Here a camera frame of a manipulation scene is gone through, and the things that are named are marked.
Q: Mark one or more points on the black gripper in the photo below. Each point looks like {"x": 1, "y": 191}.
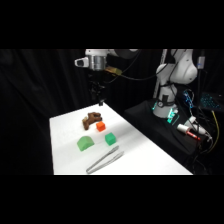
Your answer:
{"x": 98, "y": 80}

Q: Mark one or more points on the green cube block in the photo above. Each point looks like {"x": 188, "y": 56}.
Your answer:
{"x": 110, "y": 138}

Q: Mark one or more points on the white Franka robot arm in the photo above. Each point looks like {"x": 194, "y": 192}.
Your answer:
{"x": 180, "y": 71}

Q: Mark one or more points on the orange red cube block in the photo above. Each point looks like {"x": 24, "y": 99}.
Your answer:
{"x": 100, "y": 126}

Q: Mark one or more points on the green arch block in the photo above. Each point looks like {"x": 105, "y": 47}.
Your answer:
{"x": 85, "y": 143}

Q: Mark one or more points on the brown plush toy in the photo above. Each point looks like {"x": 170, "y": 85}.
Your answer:
{"x": 91, "y": 120}

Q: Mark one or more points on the tan connector box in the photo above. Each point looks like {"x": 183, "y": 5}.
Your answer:
{"x": 113, "y": 70}

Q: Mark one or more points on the black robot stand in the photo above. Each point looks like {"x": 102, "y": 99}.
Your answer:
{"x": 150, "y": 123}

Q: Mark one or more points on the metal tongs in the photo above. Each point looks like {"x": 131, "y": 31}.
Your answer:
{"x": 105, "y": 159}

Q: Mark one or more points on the black curtain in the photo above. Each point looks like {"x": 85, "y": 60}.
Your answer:
{"x": 33, "y": 83}

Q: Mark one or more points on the green lit device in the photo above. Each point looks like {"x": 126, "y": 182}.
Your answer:
{"x": 173, "y": 116}

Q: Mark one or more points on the blue lit circuit board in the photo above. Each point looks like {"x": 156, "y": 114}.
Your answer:
{"x": 188, "y": 98}

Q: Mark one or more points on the white cylinder bottle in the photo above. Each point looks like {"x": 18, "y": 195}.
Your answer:
{"x": 183, "y": 128}

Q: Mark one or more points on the red marker pen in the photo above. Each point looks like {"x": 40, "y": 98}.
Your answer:
{"x": 193, "y": 135}

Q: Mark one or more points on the teal lit keyboard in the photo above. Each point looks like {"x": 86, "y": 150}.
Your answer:
{"x": 210, "y": 101}

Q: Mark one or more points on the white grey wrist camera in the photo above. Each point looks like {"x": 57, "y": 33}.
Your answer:
{"x": 82, "y": 62}

